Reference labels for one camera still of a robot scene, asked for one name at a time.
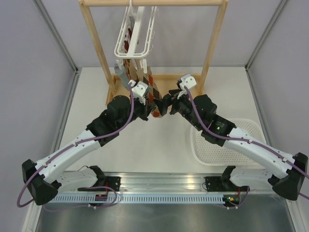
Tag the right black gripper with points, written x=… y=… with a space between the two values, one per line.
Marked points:
x=162 y=104

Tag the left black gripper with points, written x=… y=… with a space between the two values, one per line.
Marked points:
x=146 y=109

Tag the beige argyle sock front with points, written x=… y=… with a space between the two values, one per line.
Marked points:
x=148 y=79

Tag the beige argyle sock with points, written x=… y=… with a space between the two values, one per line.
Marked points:
x=128 y=63
x=148 y=79

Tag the grey sock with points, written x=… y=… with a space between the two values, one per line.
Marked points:
x=121 y=73

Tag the white plastic clip hanger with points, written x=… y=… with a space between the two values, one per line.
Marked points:
x=133 y=18

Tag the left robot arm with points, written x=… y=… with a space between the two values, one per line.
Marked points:
x=48 y=177

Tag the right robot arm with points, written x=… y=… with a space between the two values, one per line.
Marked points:
x=284 y=172

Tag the white hanger clip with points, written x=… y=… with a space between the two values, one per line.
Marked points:
x=143 y=63

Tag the white perforated plastic basket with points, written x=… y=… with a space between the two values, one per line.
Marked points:
x=209 y=154

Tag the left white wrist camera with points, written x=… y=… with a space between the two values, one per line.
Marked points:
x=139 y=90

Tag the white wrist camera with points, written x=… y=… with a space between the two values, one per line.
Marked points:
x=186 y=81
x=139 y=90

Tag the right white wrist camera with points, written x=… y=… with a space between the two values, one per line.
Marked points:
x=186 y=81

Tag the wooden hanger rack frame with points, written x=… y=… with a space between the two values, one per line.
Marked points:
x=112 y=79

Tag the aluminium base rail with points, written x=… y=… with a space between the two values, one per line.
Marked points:
x=156 y=183

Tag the white slotted cable duct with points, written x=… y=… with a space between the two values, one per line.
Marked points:
x=141 y=198

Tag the left aluminium frame post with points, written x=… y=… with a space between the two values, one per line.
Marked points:
x=55 y=33

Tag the aluminium frame post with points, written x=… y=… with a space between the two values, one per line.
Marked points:
x=270 y=25
x=55 y=33

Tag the right aluminium frame post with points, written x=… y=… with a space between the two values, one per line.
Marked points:
x=270 y=25

